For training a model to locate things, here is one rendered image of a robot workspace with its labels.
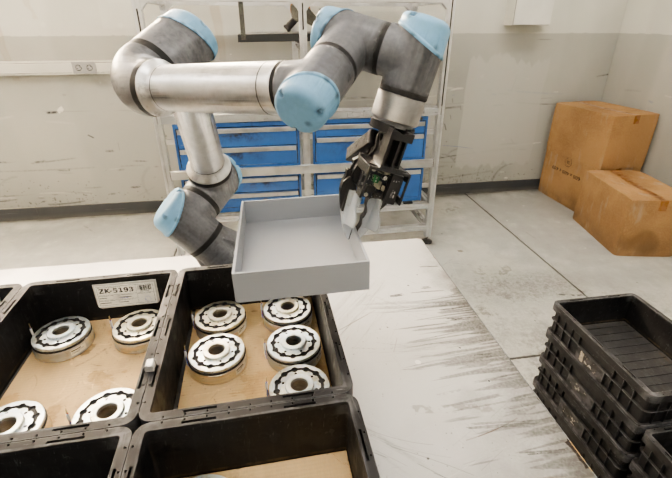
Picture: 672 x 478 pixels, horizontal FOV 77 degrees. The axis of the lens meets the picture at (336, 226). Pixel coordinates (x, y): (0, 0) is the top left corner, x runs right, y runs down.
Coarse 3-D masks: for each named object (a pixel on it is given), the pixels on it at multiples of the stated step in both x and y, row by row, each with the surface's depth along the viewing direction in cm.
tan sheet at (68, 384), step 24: (96, 336) 87; (72, 360) 81; (96, 360) 81; (120, 360) 81; (24, 384) 75; (48, 384) 75; (72, 384) 75; (96, 384) 75; (120, 384) 75; (48, 408) 71; (72, 408) 71
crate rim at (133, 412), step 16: (144, 272) 90; (160, 272) 90; (176, 272) 90; (16, 304) 81; (0, 320) 76; (160, 320) 76; (144, 384) 62; (128, 416) 57; (16, 432) 55; (32, 432) 55; (48, 432) 55; (64, 432) 55
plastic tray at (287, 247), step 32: (256, 224) 85; (288, 224) 85; (320, 224) 84; (256, 256) 74; (288, 256) 73; (320, 256) 73; (352, 256) 73; (256, 288) 62; (288, 288) 63; (320, 288) 63; (352, 288) 64
